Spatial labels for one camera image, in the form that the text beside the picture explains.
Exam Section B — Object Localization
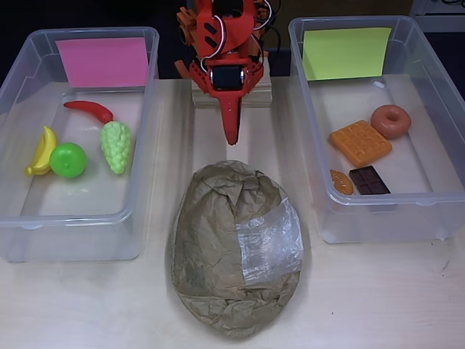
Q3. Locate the light green toy lettuce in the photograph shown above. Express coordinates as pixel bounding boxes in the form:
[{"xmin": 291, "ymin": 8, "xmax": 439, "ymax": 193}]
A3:
[{"xmin": 100, "ymin": 121, "xmax": 133, "ymax": 175}]

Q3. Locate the orange toy croissant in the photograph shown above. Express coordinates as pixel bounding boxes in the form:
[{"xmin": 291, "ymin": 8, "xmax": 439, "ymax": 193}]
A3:
[{"xmin": 329, "ymin": 169, "xmax": 354, "ymax": 196}]

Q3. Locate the orange toy waffle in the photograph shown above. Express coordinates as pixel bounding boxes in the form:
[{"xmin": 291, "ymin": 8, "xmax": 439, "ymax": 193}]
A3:
[{"xmin": 328, "ymin": 119, "xmax": 393, "ymax": 168}]

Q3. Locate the red toy chili pepper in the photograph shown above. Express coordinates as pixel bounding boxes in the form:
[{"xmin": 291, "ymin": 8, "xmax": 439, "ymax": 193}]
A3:
[{"xmin": 63, "ymin": 100, "xmax": 114, "ymax": 124}]

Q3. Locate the brown toy chocolate bar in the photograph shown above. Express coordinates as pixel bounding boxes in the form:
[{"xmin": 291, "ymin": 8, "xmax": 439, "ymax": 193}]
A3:
[{"xmin": 348, "ymin": 165, "xmax": 392, "ymax": 196}]

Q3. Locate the brown toy donut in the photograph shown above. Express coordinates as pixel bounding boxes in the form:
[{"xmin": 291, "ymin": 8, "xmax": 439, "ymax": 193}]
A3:
[{"xmin": 370, "ymin": 104, "xmax": 412, "ymax": 140}]

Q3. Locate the green toy apple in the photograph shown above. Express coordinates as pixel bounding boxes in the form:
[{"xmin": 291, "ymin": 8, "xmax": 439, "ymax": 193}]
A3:
[{"xmin": 49, "ymin": 142, "xmax": 88, "ymax": 179}]

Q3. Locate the yellow toy banana bunch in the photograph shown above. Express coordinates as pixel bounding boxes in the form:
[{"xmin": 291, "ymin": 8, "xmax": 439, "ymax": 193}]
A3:
[{"xmin": 23, "ymin": 126, "xmax": 59, "ymax": 178}]

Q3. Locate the yellow sticky note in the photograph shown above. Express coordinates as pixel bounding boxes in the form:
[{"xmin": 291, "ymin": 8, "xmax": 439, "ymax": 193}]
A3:
[{"xmin": 302, "ymin": 27, "xmax": 392, "ymax": 81}]

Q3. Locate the pink sticky note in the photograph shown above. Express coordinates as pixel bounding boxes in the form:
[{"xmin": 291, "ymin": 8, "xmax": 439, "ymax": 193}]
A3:
[{"xmin": 54, "ymin": 37, "xmax": 150, "ymax": 88}]

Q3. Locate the clear plastic bin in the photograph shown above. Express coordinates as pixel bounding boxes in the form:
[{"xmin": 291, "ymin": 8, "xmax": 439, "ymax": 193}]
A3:
[
  {"xmin": 288, "ymin": 15, "xmax": 465, "ymax": 244},
  {"xmin": 0, "ymin": 25, "xmax": 161, "ymax": 262}
]

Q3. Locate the orange table clamp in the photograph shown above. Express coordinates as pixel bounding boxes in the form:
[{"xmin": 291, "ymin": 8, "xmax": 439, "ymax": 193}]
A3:
[{"xmin": 174, "ymin": 7, "xmax": 204, "ymax": 79}]

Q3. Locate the crumpled brown paper bag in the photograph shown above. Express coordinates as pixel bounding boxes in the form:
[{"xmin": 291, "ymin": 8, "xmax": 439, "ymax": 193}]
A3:
[{"xmin": 165, "ymin": 159, "xmax": 310, "ymax": 341}]

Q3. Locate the black base cable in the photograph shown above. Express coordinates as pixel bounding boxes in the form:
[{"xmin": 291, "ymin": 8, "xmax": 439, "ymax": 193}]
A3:
[{"xmin": 259, "ymin": 0, "xmax": 283, "ymax": 52}]

